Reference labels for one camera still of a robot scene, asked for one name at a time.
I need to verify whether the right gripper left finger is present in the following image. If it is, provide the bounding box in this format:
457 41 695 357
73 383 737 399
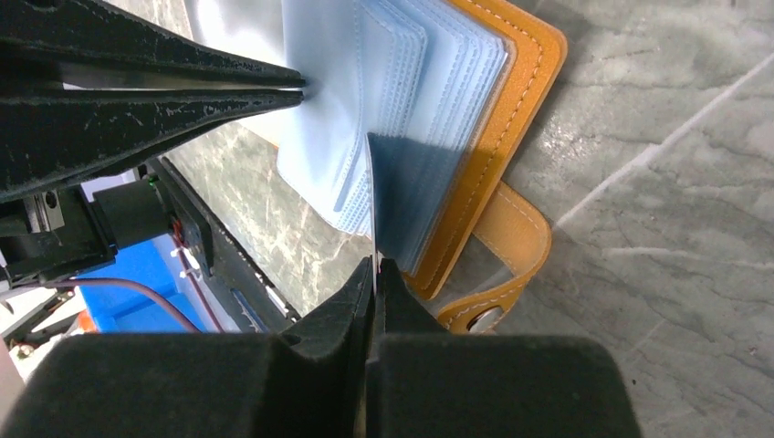
1 257 374 437

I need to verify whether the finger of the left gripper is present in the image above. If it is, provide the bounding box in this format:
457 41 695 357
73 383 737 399
1 1 306 89

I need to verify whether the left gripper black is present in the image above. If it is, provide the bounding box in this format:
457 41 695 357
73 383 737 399
1 89 303 285

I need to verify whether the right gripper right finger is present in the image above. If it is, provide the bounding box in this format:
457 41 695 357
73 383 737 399
366 258 642 437

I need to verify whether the dark credit card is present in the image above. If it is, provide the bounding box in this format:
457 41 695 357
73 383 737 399
367 133 466 274

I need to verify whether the orange leather card holder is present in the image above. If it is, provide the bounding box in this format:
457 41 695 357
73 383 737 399
174 1 567 333

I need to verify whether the blue plastic bin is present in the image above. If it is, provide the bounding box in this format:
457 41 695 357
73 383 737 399
77 235 210 335

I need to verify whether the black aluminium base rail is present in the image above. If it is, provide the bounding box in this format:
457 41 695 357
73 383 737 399
149 158 301 332

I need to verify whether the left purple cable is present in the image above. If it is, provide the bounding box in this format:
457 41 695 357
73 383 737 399
36 277 201 335

